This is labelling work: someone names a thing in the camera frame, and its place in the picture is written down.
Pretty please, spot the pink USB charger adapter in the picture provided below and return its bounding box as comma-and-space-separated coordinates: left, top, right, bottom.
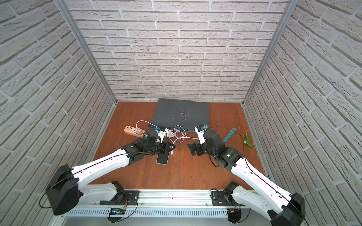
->
135, 128, 144, 136

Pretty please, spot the aluminium frame corner post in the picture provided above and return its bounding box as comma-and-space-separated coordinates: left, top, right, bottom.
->
54, 0, 118, 105
242, 0, 298, 107

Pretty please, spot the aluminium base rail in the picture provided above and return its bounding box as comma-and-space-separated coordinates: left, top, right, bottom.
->
50, 188, 292, 226

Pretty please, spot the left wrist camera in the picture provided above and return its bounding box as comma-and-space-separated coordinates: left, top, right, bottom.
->
147, 127, 169, 143

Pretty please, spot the aluminium frame corner post right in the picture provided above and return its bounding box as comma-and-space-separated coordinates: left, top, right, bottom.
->
242, 0, 298, 107

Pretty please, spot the white USB charging cable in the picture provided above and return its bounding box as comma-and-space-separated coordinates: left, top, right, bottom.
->
135, 120, 200, 156

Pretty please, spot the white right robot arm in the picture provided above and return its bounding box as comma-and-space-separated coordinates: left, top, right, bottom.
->
188, 125, 306, 226

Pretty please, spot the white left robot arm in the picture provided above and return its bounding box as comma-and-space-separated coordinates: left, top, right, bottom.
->
45, 138, 176, 216

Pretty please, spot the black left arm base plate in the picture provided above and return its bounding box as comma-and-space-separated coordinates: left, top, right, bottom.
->
100, 181, 140, 206

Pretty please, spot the aluminium frame corner post left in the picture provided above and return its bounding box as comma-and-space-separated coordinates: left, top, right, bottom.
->
54, 0, 118, 105

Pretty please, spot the smartphone with green case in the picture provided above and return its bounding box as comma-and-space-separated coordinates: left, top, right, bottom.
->
156, 153, 169, 165

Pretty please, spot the grey blue network switch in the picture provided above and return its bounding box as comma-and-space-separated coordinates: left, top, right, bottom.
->
151, 98, 210, 132

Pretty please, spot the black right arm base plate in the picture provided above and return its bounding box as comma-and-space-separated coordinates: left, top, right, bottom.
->
209, 182, 239, 206

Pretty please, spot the pink power strip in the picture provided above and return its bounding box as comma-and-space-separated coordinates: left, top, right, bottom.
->
123, 126, 146, 137

